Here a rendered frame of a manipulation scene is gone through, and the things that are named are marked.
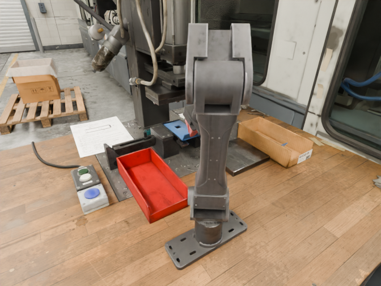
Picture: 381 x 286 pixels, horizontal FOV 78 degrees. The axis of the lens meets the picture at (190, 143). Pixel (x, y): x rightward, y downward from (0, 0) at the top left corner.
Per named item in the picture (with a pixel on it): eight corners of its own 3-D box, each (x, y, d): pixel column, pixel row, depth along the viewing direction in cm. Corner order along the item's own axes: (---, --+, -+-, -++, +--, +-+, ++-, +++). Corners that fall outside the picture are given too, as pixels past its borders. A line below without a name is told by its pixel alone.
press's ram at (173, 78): (160, 115, 74) (152, 6, 59) (131, 92, 93) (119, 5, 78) (206, 104, 82) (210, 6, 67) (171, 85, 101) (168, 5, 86)
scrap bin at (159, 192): (149, 224, 59) (147, 207, 56) (118, 172, 77) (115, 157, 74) (190, 205, 65) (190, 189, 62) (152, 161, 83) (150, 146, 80)
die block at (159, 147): (163, 159, 84) (162, 141, 80) (152, 146, 91) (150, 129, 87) (208, 143, 93) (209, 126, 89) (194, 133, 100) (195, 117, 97)
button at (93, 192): (87, 204, 63) (85, 199, 62) (84, 196, 65) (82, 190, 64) (102, 198, 64) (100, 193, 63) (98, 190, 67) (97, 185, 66)
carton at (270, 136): (286, 171, 79) (291, 151, 75) (236, 139, 98) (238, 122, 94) (309, 159, 85) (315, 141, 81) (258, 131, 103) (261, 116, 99)
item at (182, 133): (184, 142, 77) (184, 134, 76) (163, 125, 88) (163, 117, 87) (202, 137, 81) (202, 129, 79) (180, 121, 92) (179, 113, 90)
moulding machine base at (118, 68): (83, 50, 800) (76, 18, 750) (113, 48, 842) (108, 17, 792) (130, 101, 386) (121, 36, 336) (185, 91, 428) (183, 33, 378)
